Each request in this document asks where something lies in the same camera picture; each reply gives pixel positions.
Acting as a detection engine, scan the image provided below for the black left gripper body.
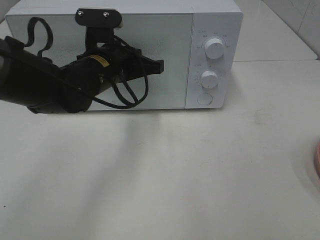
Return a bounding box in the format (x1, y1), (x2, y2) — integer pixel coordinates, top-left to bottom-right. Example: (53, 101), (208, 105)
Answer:
(77, 27), (165, 81)

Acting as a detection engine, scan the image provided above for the white microwave door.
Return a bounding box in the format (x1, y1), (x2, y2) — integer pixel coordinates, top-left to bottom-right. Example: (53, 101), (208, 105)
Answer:
(0, 14), (193, 110)

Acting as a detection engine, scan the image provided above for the white timer knob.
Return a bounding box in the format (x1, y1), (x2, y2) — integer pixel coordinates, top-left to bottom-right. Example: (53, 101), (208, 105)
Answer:
(200, 70), (219, 89)

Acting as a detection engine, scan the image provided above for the round white door button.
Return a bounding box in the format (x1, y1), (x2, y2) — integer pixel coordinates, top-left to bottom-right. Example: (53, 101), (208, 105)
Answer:
(197, 93), (213, 106)

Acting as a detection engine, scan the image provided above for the pink plate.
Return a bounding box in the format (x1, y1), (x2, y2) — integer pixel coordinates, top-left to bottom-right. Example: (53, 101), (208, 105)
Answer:
(314, 143), (320, 178)

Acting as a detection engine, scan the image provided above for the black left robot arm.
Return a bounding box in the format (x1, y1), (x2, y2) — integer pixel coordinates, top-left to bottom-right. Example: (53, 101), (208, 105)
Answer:
(0, 36), (165, 114)

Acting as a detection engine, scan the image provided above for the upper white power knob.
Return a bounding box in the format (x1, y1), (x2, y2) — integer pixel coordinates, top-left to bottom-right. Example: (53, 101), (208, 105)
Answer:
(203, 36), (226, 60)

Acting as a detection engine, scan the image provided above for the white microwave oven body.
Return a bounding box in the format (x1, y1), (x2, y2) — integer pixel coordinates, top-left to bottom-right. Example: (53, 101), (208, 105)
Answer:
(5, 0), (243, 109)

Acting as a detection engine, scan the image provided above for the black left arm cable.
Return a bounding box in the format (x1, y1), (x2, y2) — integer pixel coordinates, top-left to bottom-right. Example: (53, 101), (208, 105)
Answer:
(24, 16), (151, 110)

